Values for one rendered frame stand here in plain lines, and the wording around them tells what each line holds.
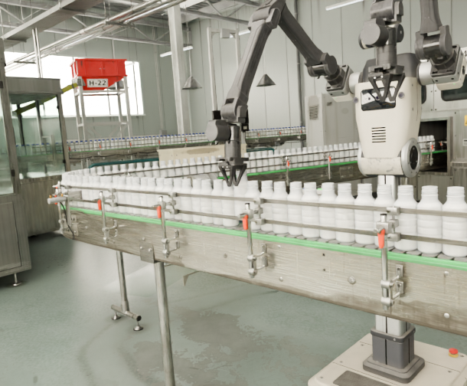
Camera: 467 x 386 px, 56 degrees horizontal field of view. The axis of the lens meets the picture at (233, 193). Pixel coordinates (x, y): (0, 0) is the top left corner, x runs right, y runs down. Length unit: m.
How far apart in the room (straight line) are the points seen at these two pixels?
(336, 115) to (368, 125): 5.91
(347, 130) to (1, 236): 5.60
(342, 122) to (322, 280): 6.62
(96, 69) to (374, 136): 6.97
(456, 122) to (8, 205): 4.47
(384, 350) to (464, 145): 3.23
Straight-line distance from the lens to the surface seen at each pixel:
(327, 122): 7.65
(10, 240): 4.75
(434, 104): 5.20
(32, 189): 6.82
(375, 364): 2.15
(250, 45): 1.61
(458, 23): 13.94
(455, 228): 1.17
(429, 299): 1.22
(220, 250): 1.60
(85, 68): 8.37
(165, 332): 2.10
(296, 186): 1.38
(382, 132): 1.86
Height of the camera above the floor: 1.33
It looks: 8 degrees down
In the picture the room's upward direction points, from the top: 4 degrees counter-clockwise
